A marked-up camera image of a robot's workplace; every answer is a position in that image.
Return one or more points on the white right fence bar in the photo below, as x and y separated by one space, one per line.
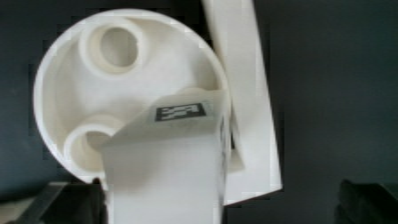
254 169

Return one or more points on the white round stool seat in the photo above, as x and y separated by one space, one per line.
126 58

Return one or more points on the white stool leg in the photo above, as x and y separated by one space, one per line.
165 162

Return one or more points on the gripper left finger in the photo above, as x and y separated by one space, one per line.
69 204

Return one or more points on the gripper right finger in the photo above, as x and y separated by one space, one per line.
368 203

